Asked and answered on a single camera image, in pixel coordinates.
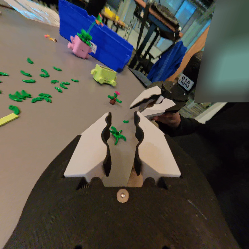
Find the wooden beam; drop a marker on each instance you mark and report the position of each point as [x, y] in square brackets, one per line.
[194, 48]

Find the blue bag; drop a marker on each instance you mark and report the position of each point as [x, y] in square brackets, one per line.
[167, 62]

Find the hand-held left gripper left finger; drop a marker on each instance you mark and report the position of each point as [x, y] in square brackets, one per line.
[87, 155]

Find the small potted toy flower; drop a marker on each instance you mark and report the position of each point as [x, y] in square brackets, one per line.
[113, 100]

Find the group of green leaf pieces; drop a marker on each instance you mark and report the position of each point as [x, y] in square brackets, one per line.
[45, 95]

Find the blue plastic bin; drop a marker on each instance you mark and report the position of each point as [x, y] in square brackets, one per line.
[110, 42]

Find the green spiky plant stem piece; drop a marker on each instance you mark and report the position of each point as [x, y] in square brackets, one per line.
[117, 134]

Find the person's black jacket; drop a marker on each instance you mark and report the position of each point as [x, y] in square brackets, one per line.
[223, 165]

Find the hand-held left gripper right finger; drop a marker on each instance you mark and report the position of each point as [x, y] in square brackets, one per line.
[159, 157]

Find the open instruction booklet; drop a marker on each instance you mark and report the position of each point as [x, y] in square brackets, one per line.
[35, 11]

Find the black-legged desk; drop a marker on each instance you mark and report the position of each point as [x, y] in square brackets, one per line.
[155, 19]

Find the lime green toy flower pot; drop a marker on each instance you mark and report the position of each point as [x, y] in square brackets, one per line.
[104, 74]

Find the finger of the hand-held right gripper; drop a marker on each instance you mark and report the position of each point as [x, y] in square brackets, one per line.
[161, 107]
[147, 93]

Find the yellow flat brick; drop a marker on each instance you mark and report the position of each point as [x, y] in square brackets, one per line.
[7, 119]

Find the person's right forearm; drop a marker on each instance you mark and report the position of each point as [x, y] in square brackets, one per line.
[190, 126]

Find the pink toy flower pot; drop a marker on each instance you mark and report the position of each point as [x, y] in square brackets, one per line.
[80, 47]

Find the small orange flower piece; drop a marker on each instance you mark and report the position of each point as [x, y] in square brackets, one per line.
[51, 38]

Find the person's right hand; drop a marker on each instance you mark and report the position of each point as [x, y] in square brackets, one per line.
[171, 119]

